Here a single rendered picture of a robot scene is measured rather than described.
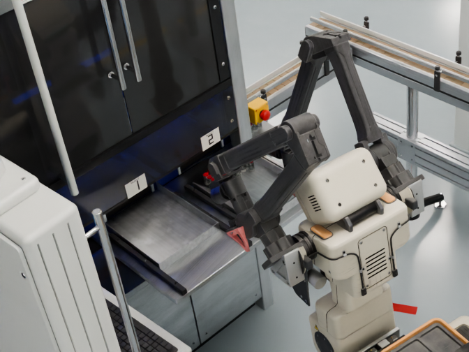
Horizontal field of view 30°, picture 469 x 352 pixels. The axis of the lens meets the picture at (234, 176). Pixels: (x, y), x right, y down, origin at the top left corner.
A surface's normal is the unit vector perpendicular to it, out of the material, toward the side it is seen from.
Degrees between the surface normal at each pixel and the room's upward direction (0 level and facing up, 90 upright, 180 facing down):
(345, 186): 48
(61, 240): 90
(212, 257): 0
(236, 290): 90
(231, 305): 90
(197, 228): 0
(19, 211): 0
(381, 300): 82
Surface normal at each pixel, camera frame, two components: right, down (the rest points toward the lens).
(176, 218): -0.11, -0.77
